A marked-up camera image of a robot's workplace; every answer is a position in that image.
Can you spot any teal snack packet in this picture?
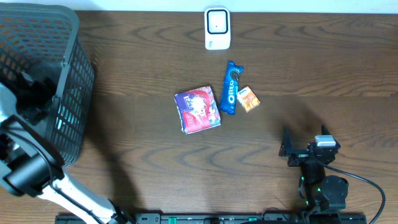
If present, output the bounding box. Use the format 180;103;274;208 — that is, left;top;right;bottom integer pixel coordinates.
56;94;76;130

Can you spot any orange Kleenex tissue pack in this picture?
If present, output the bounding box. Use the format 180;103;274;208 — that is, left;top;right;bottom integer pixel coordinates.
237;86;261;113

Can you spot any blue Oreo cookie pack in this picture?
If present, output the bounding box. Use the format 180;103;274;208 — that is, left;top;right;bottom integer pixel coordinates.
220;61;244;115

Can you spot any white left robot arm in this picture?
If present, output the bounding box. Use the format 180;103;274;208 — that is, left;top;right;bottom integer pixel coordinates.
1;75;135;223

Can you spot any grey plastic mesh basket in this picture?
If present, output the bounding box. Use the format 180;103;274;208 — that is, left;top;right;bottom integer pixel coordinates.
1;3;95;166

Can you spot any red purple tissue pack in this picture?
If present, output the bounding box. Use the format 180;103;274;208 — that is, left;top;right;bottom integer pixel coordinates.
174;86;221;134

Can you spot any black cable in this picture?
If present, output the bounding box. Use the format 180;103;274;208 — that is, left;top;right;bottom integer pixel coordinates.
317;158;387;224

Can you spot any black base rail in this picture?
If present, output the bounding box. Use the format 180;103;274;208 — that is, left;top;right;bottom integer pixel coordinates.
55;212;368;224

